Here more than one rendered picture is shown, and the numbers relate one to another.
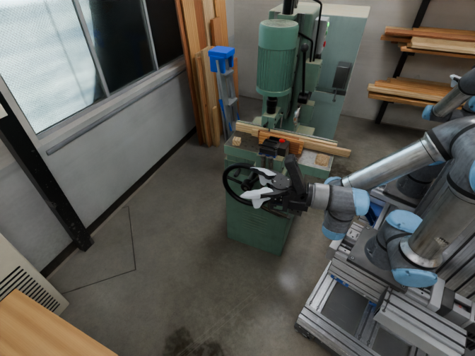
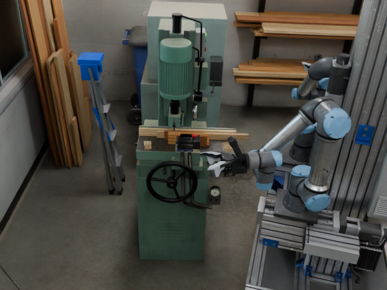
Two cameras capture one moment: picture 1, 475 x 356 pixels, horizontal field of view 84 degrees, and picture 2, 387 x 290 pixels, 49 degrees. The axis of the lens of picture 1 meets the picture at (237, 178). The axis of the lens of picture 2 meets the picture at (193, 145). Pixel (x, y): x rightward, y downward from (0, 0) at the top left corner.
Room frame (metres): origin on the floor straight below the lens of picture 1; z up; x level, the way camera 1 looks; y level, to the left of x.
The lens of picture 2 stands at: (-0.76, 0.66, 2.25)
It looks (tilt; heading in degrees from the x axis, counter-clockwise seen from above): 32 degrees down; 335
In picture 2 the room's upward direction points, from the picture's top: 3 degrees clockwise
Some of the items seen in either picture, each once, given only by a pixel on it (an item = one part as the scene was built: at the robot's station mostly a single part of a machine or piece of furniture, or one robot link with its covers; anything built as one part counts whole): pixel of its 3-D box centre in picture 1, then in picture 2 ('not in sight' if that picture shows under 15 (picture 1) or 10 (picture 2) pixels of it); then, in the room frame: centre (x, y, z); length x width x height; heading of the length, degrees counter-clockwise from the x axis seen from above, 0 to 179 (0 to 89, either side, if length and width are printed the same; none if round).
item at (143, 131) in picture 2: (283, 136); (187, 133); (1.31, -0.27, 0.93); 0.60 x 0.02 x 0.05; 67
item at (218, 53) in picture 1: (229, 117); (103, 126); (2.16, 0.07, 0.58); 0.27 x 0.25 x 1.16; 66
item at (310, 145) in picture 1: (297, 142); (203, 135); (1.25, -0.35, 0.92); 0.56 x 0.02 x 0.04; 67
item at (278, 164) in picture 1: (272, 157); (187, 152); (1.11, -0.19, 0.92); 0.15 x 0.13 x 0.09; 67
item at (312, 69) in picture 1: (311, 75); (200, 75); (1.46, -0.41, 1.23); 0.09 x 0.08 x 0.15; 157
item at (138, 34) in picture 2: not in sight; (155, 76); (3.21, -0.73, 0.48); 0.64 x 0.54 x 0.97; 69
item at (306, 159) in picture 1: (276, 155); (187, 151); (1.19, -0.22, 0.87); 0.61 x 0.30 x 0.06; 67
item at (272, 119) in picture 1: (271, 118); (174, 118); (1.34, -0.19, 1.03); 0.14 x 0.07 x 0.09; 157
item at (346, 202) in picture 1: (346, 200); (268, 160); (0.52, -0.31, 1.21); 0.11 x 0.08 x 0.09; 77
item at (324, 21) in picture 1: (319, 35); (199, 42); (1.56, -0.44, 1.40); 0.10 x 0.06 x 0.16; 157
